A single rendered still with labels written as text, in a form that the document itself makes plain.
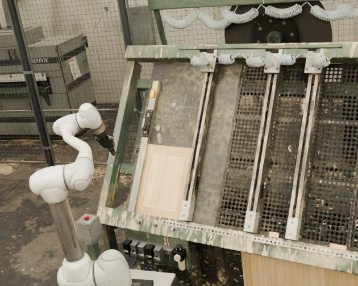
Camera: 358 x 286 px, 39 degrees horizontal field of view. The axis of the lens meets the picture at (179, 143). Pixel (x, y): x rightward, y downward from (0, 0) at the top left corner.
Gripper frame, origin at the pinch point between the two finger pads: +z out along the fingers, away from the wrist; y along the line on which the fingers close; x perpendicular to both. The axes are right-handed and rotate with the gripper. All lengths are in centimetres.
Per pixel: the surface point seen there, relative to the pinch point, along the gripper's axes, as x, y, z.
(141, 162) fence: -13.4, -5.3, 28.7
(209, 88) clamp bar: -53, -56, -1
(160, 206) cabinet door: 13, -23, 43
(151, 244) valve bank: 38, -20, 51
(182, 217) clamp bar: 23, -42, 40
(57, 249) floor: -2, 128, 149
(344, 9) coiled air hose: -102, -141, -16
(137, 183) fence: 0.2, -3.7, 35.8
